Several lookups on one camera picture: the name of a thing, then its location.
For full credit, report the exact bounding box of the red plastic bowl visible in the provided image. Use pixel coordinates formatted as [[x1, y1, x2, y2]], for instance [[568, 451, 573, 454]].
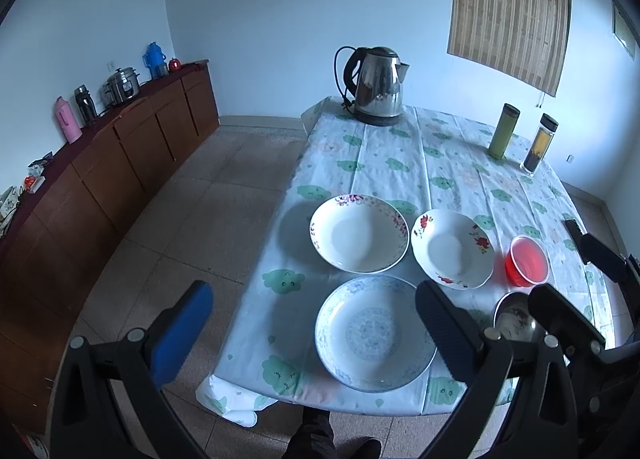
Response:
[[504, 235, 549, 288]]

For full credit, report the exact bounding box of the red flower scalloped plate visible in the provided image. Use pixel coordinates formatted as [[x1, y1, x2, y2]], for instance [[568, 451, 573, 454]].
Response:
[[411, 209, 496, 290]]

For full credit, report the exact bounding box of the pink floral rim plate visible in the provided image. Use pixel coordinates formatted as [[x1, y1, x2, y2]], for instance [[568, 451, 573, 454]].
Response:
[[309, 194, 410, 274]]

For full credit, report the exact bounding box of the black remote control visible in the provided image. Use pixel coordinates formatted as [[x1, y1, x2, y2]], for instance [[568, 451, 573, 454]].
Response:
[[563, 219, 582, 252]]

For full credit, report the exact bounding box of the stainless steel bowl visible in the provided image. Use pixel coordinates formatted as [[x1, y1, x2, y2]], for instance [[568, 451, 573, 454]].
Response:
[[494, 291, 546, 342]]

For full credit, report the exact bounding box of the blue patterned plate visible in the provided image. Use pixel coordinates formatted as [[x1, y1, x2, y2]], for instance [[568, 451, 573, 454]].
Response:
[[314, 275, 437, 393]]

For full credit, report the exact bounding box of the clear tea bottle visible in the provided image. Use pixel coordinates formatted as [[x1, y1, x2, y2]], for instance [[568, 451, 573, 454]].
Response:
[[520, 114, 559, 175]]

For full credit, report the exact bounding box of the cloud print tablecloth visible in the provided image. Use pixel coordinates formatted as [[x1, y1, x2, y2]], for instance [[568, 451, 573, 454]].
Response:
[[195, 98, 615, 427]]

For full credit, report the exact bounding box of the green tumbler bottle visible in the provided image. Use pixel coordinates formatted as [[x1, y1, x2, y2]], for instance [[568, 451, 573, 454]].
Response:
[[487, 104, 520, 160]]

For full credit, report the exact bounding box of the brown wooden sideboard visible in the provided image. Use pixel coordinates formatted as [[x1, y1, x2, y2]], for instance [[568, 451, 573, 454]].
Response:
[[1, 60, 219, 433]]

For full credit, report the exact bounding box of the clutter on sideboard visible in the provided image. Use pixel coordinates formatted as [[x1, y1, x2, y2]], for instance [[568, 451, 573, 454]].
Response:
[[0, 153, 53, 237]]

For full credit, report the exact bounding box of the window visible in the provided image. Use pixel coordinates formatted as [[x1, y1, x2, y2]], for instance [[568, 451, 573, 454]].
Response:
[[613, 5, 636, 58]]

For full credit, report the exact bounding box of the pink thermos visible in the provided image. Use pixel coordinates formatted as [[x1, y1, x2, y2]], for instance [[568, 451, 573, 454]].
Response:
[[54, 96, 82, 144]]

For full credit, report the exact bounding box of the black thermos flask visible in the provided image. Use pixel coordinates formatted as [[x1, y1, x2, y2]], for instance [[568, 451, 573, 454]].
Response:
[[74, 86, 99, 127]]

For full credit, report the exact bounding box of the bamboo window blind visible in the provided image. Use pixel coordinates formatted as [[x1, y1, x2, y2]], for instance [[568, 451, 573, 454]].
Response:
[[447, 0, 572, 96]]

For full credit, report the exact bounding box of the silver rice cooker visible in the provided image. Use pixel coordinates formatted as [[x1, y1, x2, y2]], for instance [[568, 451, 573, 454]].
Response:
[[101, 67, 140, 107]]

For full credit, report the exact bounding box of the stainless electric kettle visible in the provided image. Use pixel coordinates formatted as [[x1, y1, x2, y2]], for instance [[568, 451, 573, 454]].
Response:
[[333, 45, 410, 127]]

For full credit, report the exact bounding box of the small red object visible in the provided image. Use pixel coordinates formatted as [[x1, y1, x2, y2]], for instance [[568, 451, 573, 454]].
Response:
[[168, 58, 181, 72]]

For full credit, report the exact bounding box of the blue water jug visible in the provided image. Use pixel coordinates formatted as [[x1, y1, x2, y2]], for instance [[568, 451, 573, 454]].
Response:
[[142, 42, 168, 79]]

